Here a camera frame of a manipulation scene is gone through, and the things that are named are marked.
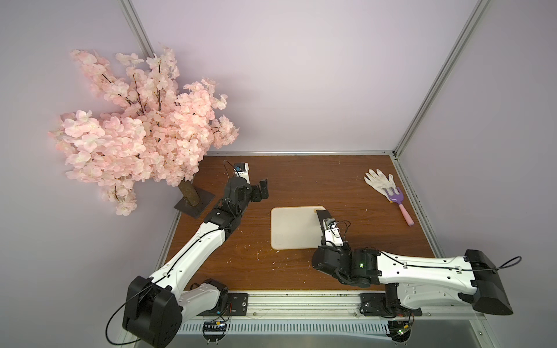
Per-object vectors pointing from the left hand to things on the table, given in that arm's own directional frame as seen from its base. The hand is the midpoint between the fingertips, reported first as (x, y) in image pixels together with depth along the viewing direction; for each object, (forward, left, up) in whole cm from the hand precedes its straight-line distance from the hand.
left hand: (256, 179), depth 80 cm
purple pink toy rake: (+7, -65, -22) cm, 69 cm away
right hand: (-18, -26, -9) cm, 32 cm away
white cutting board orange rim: (-8, -15, -25) cm, 31 cm away
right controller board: (-44, -50, -24) cm, 71 cm away
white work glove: (+17, -59, -23) cm, 65 cm away
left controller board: (-45, +13, -28) cm, 54 cm away
